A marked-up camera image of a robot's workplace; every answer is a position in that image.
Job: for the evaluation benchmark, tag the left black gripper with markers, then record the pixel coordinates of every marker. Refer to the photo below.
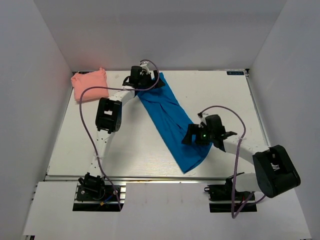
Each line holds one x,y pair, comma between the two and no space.
152,83

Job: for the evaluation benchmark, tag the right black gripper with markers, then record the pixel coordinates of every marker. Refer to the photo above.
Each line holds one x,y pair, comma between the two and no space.
193,129

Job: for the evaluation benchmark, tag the blue t-shirt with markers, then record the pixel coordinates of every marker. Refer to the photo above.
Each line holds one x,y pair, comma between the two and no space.
171,122

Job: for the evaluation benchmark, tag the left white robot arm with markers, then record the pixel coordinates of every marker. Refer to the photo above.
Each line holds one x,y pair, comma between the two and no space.
108,118

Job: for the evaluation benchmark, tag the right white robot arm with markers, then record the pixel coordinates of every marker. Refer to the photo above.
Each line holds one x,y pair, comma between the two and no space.
274,172

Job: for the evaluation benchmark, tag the blue label sticker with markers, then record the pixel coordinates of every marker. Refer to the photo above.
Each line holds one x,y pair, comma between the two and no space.
235,73

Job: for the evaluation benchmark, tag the folded pink t-shirt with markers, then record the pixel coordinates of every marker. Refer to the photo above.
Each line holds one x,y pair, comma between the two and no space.
81,82

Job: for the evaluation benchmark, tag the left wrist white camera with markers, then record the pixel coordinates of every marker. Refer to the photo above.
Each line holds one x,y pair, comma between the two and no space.
145,67

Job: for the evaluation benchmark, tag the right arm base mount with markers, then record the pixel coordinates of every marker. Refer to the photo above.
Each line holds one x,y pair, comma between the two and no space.
220,197

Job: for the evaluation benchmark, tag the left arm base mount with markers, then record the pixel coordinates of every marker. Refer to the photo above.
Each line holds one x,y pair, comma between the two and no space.
96,194

